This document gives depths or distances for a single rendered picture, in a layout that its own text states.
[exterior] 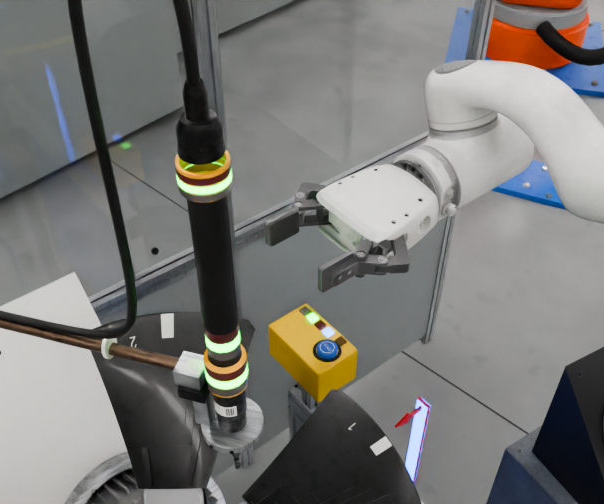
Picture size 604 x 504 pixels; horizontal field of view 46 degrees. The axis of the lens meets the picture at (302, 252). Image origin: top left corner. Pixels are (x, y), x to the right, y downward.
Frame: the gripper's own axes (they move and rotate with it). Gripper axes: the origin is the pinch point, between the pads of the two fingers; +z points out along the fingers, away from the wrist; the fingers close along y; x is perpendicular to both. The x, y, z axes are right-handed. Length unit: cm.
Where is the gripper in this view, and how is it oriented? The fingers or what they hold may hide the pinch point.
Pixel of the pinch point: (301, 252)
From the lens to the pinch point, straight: 71.6
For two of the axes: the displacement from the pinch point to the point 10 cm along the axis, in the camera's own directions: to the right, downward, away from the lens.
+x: -0.1, -7.3, -6.8
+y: -6.2, -5.3, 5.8
